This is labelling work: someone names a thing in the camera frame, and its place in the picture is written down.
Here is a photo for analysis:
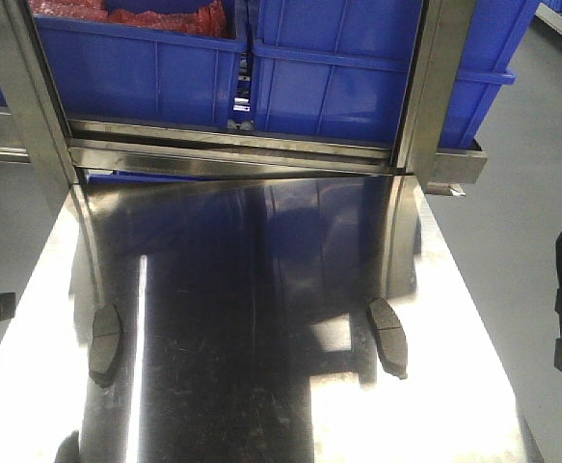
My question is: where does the blue bin with red bags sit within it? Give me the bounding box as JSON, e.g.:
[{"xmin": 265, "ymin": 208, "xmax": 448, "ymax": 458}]
[{"xmin": 34, "ymin": 1, "xmax": 248, "ymax": 128}]

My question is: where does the blue plastic bin right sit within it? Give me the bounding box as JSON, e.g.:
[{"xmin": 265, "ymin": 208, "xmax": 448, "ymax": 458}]
[{"xmin": 248, "ymin": 1, "xmax": 537, "ymax": 149}]

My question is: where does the stainless steel rack frame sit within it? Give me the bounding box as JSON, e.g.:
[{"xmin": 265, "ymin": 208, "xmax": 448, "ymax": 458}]
[{"xmin": 0, "ymin": 1, "xmax": 475, "ymax": 209}]

